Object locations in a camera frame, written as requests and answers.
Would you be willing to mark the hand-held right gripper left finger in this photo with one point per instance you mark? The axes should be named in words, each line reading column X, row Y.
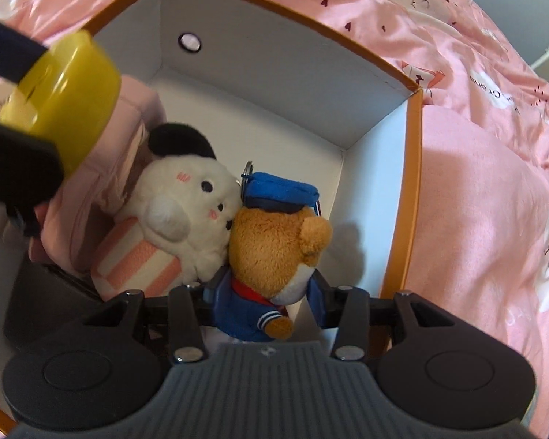
column 183, row 324

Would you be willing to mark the orange cardboard box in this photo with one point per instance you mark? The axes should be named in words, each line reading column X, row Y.
column 265, row 68

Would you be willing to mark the pink printed blanket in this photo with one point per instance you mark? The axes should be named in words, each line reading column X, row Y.
column 476, row 192

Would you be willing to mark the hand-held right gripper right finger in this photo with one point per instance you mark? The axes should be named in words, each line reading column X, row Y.
column 319, row 304

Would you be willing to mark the yellow round case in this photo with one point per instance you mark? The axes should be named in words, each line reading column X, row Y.
column 73, row 96

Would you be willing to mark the white plush with pink stripes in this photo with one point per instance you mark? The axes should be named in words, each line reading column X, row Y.
column 183, row 192

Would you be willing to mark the brown bear plush blue uniform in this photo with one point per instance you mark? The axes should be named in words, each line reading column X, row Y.
column 265, row 247

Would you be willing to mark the pink pouch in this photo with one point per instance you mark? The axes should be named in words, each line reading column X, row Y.
column 128, row 119

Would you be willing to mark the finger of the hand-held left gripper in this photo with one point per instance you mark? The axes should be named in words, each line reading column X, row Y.
column 9, row 50
column 13, row 164

